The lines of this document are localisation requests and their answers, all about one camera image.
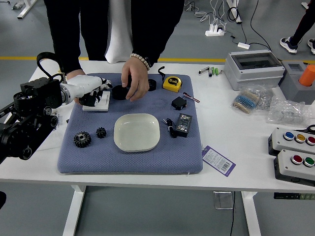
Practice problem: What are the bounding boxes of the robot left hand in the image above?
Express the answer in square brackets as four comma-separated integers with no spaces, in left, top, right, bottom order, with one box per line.
[66,75,113,108]

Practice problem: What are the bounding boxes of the person's right hand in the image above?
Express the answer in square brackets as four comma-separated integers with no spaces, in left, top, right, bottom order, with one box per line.
[65,69,87,81]

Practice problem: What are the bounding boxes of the person's left hand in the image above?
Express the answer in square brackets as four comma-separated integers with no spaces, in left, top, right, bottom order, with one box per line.
[121,58,150,103]

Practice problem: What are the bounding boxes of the white wall switch plate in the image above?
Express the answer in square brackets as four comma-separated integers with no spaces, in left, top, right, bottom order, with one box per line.
[82,90,111,112]

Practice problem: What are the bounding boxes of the small black gear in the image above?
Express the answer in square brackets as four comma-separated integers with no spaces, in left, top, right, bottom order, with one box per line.
[95,126,107,139]

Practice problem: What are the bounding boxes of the white square plate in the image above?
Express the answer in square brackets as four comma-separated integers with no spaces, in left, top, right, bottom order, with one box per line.
[113,113,161,152]

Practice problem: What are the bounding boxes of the big black gear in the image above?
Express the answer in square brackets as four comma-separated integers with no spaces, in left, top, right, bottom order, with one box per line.
[73,131,92,148]

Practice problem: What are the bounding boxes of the three-button control box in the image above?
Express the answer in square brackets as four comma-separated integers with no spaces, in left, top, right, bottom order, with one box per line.
[268,127,315,158]

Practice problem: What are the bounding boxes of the two-button control box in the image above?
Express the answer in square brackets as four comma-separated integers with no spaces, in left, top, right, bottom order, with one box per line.
[273,149,315,186]

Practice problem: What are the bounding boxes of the yellow tape measure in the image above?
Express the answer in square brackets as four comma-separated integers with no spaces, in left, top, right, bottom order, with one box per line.
[158,66,184,93]

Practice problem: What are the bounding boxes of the printed clear plastic bag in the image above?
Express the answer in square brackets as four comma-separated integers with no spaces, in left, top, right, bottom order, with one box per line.
[39,112,72,152]

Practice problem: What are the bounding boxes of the person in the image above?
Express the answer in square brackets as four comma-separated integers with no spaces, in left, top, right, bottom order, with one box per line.
[43,0,185,103]
[280,0,315,55]

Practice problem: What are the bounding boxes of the black digital controller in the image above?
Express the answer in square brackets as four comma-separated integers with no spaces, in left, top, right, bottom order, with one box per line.
[174,113,193,137]

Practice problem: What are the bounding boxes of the white desk leg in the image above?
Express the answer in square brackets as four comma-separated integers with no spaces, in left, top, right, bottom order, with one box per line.
[17,0,39,19]
[226,0,243,24]

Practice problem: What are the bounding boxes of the blue-grey cushion mat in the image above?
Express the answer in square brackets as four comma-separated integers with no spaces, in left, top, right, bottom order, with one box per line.
[57,73,204,175]

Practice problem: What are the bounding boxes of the white power strip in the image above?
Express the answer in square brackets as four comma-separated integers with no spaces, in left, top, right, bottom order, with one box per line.
[205,24,227,37]

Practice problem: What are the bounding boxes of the bag of resistors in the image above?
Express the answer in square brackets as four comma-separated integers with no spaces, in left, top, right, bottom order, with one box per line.
[232,85,265,114]

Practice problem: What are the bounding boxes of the purple label tag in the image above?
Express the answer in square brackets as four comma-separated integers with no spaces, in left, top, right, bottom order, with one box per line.
[201,145,236,177]

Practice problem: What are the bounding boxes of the white table leg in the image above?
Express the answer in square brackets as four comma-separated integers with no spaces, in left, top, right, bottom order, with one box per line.
[241,191,262,236]
[62,184,87,236]

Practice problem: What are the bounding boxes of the clear bag of screws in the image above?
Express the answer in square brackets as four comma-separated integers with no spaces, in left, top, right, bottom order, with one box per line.
[255,86,275,111]

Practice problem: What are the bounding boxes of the clear plastic holder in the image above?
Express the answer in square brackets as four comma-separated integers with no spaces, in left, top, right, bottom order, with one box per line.
[213,191,234,210]

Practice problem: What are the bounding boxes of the bubble wrap bag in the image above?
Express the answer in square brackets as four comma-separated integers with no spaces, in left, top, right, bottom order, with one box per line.
[267,95,313,127]

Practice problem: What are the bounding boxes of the grey foam block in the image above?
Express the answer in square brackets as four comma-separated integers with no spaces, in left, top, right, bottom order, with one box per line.
[279,60,315,105]

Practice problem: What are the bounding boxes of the orange cylinder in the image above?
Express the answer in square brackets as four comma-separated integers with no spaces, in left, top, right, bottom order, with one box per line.
[299,64,315,87]

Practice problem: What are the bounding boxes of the black scissors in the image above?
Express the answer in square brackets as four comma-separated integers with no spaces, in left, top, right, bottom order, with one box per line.
[294,124,315,135]

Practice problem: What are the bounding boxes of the black table control panel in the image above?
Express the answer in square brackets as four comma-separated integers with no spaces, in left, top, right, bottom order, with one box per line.
[274,193,315,200]

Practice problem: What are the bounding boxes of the beaded wrist bracelet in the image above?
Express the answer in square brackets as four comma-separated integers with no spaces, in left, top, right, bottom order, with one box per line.
[129,53,152,71]

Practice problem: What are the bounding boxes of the black servo with wires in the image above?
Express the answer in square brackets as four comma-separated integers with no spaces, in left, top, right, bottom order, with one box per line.
[171,91,200,111]

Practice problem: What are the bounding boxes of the black probe cable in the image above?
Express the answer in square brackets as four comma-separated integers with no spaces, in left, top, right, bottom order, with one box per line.
[162,118,178,139]

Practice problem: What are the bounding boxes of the white cable bundle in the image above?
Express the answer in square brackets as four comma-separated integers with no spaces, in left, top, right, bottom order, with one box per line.
[194,0,228,26]

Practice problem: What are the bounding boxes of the coiled black cable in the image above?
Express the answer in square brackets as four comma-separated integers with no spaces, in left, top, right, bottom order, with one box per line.
[227,6,241,23]

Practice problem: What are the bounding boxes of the grey electrical enclosure box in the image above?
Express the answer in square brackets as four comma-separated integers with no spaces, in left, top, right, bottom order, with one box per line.
[223,50,286,91]

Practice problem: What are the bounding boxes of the long black cable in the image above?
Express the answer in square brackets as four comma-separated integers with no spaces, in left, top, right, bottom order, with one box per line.
[231,0,274,51]

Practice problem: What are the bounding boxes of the black cable under table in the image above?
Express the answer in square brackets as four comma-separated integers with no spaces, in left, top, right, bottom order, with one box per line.
[229,191,236,236]

